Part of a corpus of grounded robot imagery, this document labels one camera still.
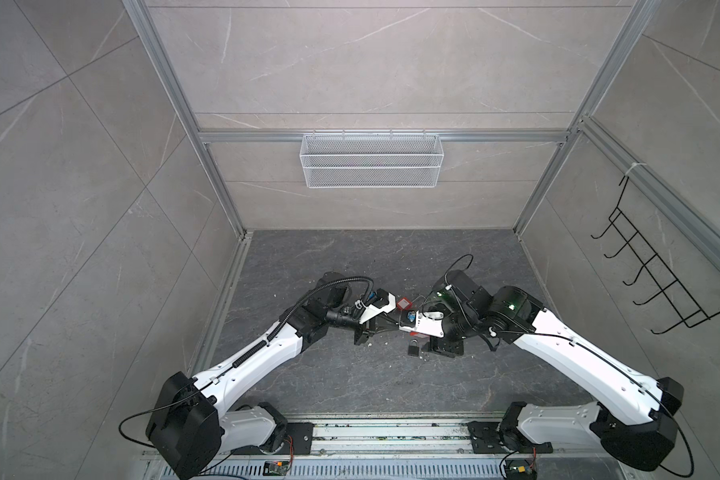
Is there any aluminium frame left rail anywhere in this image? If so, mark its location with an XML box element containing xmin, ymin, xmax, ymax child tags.
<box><xmin>177</xmin><ymin>232</ymin><xmax>252</xmax><ymax>377</ymax></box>

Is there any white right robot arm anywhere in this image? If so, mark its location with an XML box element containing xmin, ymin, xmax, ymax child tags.
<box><xmin>400</xmin><ymin>270</ymin><xmax>684</xmax><ymax>471</ymax></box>

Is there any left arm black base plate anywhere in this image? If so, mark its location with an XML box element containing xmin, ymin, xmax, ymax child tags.
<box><xmin>286</xmin><ymin>422</ymin><xmax>315</xmax><ymax>456</ymax></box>

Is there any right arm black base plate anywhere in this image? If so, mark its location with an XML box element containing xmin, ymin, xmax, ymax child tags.
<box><xmin>466</xmin><ymin>421</ymin><xmax>553</xmax><ymax>454</ymax></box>

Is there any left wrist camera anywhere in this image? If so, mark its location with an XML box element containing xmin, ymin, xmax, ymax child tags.
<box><xmin>359</xmin><ymin>289</ymin><xmax>397</xmax><ymax>324</ymax></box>

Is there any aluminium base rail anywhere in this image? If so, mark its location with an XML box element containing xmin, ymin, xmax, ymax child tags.
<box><xmin>287</xmin><ymin>412</ymin><xmax>506</xmax><ymax>459</ymax></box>

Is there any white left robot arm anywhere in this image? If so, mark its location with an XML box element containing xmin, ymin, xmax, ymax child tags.
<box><xmin>145</xmin><ymin>272</ymin><xmax>397</xmax><ymax>479</ymax></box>

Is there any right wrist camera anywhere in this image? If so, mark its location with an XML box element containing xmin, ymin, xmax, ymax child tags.
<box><xmin>399</xmin><ymin>310</ymin><xmax>444</xmax><ymax>338</ymax></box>

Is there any slotted cable duct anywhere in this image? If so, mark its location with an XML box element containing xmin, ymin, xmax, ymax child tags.
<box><xmin>198</xmin><ymin>458</ymin><xmax>502</xmax><ymax>479</ymax></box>

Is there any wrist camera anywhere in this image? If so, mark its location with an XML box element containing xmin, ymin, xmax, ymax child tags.
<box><xmin>399</xmin><ymin>310</ymin><xmax>444</xmax><ymax>338</ymax></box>
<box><xmin>359</xmin><ymin>289</ymin><xmax>397</xmax><ymax>324</ymax></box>

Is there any white wire mesh basket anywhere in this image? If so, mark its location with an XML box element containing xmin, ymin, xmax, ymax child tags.
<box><xmin>299</xmin><ymin>133</ymin><xmax>444</xmax><ymax>189</ymax></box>

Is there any black wire hook rack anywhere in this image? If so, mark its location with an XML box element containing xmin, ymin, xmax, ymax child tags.
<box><xmin>590</xmin><ymin>175</ymin><xmax>720</xmax><ymax>336</ymax></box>

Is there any red padlock right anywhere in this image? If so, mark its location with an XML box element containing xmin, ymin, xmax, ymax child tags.
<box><xmin>396</xmin><ymin>297</ymin><xmax>413</xmax><ymax>311</ymax></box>

